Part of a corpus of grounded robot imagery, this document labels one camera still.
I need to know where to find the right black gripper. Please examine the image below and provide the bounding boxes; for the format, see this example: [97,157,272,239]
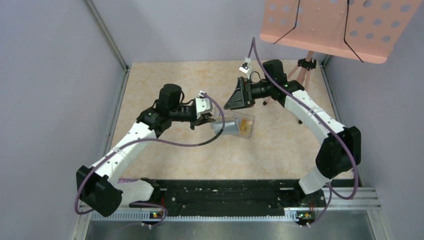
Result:
[224,77,273,111]

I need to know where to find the clear plastic card tray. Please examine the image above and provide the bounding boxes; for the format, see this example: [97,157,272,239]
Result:
[210,109,255,139]

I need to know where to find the silver VIP card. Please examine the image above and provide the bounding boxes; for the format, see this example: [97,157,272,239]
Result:
[211,120,240,135]

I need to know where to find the purple glitter microphone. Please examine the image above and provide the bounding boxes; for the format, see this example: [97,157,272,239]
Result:
[117,178,143,187]

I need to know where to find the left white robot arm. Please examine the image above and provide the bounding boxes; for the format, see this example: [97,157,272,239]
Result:
[74,83,223,217]

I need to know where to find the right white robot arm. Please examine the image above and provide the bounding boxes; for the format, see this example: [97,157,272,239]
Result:
[224,57,361,206]

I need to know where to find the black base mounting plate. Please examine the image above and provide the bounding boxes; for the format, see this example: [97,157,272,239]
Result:
[147,179,329,217]

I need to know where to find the pink tripod stand legs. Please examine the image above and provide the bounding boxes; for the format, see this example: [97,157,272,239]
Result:
[262,50,317,90]

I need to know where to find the pink music stand desk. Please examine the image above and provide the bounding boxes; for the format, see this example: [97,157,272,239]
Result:
[259,0,423,64]

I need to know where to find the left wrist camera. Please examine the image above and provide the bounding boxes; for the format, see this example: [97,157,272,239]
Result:
[194,91,213,116]

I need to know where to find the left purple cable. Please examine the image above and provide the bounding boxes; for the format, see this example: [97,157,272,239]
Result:
[74,92,227,229]

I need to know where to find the purple cable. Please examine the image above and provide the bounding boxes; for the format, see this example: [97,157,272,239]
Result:
[246,37,360,229]
[74,92,227,229]

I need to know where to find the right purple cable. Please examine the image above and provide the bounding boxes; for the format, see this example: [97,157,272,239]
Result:
[246,37,360,229]

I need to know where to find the aluminium frame rail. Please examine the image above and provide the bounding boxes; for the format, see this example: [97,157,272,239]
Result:
[71,187,394,240]

